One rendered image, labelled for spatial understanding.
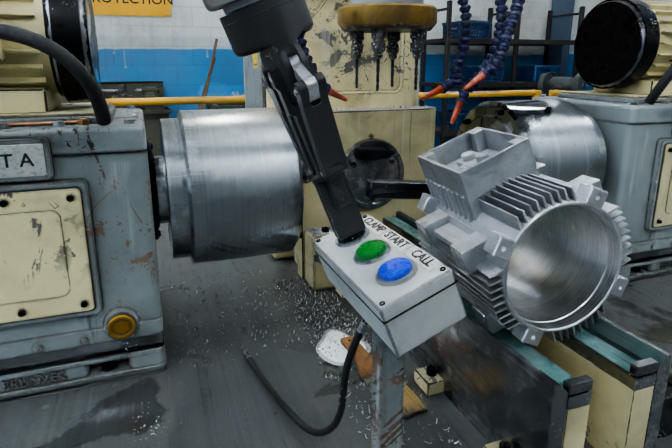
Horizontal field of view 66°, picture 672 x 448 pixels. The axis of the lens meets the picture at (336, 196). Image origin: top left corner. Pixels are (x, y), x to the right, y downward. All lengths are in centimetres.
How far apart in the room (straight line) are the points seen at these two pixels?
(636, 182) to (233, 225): 79
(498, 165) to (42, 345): 64
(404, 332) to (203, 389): 42
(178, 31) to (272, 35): 558
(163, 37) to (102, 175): 530
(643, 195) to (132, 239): 95
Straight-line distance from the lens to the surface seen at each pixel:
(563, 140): 105
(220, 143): 78
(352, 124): 104
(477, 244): 62
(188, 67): 602
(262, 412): 73
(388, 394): 56
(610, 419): 71
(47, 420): 80
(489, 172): 65
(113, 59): 601
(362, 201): 107
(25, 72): 81
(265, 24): 44
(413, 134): 111
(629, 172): 116
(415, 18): 93
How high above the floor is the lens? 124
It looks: 14 degrees down
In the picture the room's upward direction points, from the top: straight up
